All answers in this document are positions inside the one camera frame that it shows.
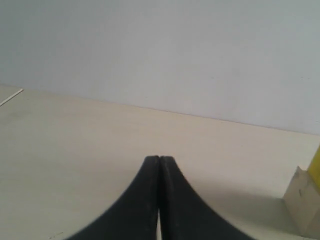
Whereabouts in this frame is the large wooden cube block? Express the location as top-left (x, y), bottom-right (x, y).
top-left (283, 167), bottom-right (320, 240)

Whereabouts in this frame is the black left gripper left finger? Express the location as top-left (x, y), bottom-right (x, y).
top-left (69, 155), bottom-right (160, 240)

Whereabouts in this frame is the yellow cube block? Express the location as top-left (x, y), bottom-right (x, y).
top-left (307, 145), bottom-right (320, 188)

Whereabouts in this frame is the white strip on table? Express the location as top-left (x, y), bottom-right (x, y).
top-left (0, 88), bottom-right (24, 106)

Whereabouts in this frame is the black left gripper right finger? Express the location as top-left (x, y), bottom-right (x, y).
top-left (158, 156), bottom-right (252, 240)

